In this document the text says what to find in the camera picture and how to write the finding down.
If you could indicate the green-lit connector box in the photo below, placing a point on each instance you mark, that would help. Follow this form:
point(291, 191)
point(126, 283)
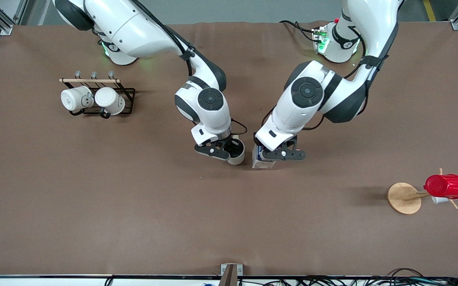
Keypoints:
point(319, 39)

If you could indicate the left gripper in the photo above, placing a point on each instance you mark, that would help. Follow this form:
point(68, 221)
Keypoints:
point(292, 141)

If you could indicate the beige cup with dark inside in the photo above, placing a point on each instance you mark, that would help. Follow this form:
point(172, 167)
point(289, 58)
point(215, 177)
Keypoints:
point(237, 161)

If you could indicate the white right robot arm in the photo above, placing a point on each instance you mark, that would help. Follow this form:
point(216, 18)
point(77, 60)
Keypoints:
point(133, 28)

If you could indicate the red ribbed plastic cup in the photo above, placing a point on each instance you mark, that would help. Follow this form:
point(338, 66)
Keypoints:
point(445, 186)

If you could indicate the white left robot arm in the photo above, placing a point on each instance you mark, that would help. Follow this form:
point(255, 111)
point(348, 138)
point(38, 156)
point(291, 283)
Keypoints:
point(308, 107)

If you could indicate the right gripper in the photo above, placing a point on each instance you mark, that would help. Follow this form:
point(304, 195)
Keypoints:
point(233, 146)

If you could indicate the blue milk carton green cap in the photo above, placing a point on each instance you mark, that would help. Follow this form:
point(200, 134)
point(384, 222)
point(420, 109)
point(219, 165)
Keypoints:
point(259, 163)

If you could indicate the wooden mug tree stand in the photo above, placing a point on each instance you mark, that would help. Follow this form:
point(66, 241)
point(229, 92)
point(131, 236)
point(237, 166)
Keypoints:
point(404, 198)

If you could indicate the small white cup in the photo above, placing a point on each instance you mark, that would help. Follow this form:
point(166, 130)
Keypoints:
point(439, 200)

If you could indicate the metal table edge bracket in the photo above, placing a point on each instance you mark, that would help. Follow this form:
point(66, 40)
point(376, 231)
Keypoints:
point(231, 274)

